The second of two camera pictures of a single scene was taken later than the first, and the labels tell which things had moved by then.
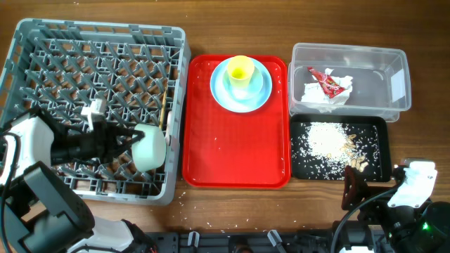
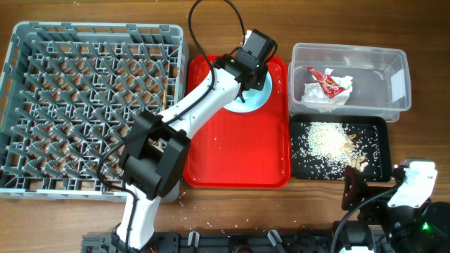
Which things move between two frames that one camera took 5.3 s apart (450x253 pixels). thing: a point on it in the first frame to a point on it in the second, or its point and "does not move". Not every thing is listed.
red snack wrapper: x=331 y=87 does not move
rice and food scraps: x=323 y=150 does not move
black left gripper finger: x=355 y=187 does not move
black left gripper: x=104 y=131 to x=261 y=83
